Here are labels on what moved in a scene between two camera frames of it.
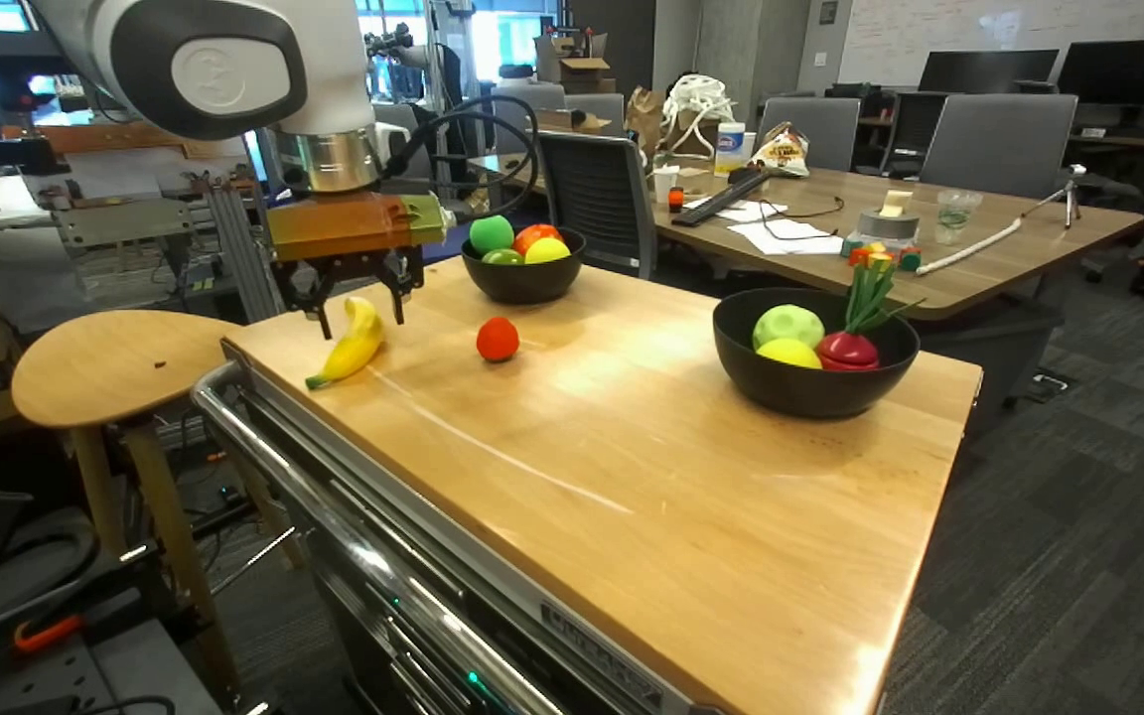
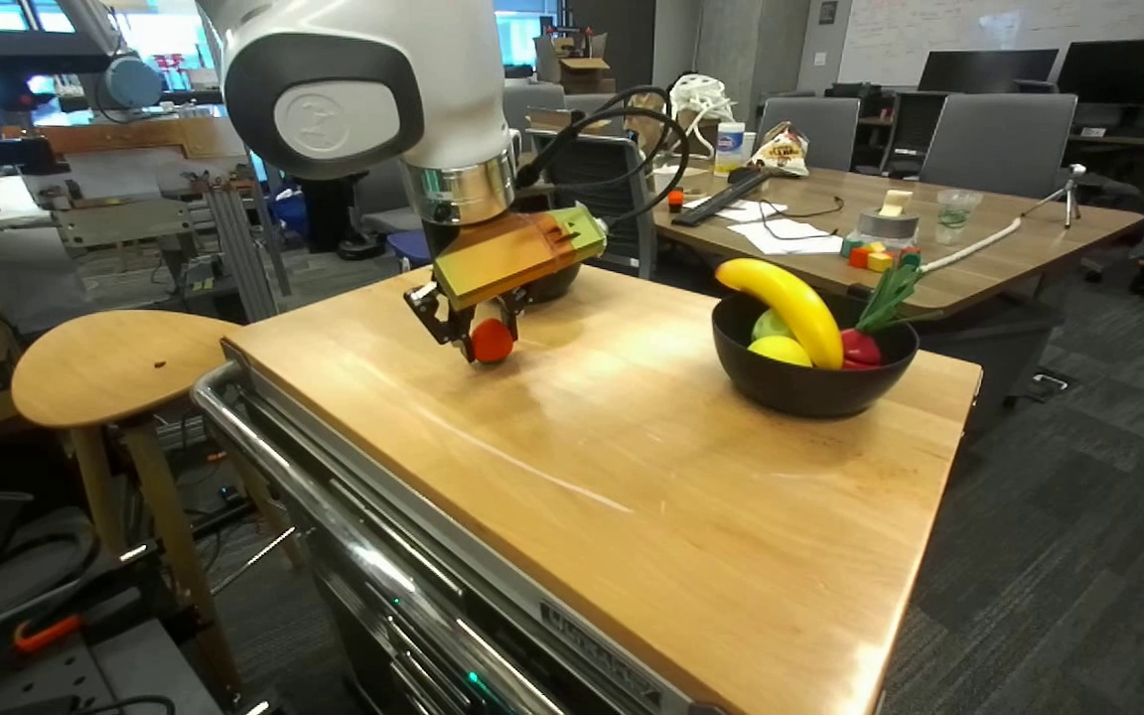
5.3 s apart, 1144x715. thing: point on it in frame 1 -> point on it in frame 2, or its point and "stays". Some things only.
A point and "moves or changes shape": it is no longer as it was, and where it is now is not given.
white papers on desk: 773,234 stays
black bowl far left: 524,283 stays
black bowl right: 807,390 stays
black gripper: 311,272 -> 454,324
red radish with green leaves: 855,349 moves or changes shape
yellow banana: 363,337 -> 807,324
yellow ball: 791,349 stays
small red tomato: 497,337 stays
